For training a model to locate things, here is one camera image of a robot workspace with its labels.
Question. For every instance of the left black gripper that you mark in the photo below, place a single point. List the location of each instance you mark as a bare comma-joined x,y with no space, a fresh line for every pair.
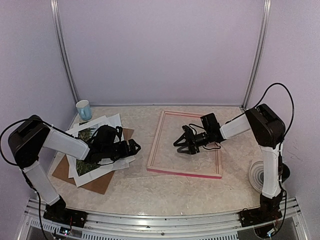
125,152

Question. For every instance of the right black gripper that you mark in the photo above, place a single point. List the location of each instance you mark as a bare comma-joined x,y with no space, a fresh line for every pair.
192,144

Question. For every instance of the white mat board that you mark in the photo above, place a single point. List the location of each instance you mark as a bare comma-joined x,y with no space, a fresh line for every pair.
83,173

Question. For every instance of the landscape photo print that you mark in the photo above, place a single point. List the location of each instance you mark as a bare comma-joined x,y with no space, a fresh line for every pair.
82,172

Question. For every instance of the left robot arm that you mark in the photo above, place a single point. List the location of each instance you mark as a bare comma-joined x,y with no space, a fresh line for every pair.
30,136

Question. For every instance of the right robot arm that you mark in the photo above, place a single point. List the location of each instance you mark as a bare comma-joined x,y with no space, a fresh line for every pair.
268,130

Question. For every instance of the white paper sheet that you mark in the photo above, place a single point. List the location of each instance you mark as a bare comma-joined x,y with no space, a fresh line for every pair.
113,121

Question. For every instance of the light blue mug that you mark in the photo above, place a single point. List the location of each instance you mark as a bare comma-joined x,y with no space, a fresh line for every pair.
84,110

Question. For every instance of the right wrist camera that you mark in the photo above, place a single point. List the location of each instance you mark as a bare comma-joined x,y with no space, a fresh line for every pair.
188,129

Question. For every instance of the front aluminium rail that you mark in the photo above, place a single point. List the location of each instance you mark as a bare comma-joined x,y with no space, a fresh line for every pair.
213,226

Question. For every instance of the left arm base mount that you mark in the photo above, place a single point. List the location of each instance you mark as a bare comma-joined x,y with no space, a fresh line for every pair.
59,213

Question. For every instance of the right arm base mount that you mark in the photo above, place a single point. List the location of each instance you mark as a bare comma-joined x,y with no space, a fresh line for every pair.
269,210

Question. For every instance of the right aluminium corner post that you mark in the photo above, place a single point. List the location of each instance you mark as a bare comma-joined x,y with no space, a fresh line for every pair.
258,52

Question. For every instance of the aluminium corner post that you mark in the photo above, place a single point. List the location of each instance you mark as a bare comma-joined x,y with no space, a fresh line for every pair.
258,52
63,50

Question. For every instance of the left aluminium corner post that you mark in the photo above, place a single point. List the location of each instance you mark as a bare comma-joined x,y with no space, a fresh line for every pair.
63,50

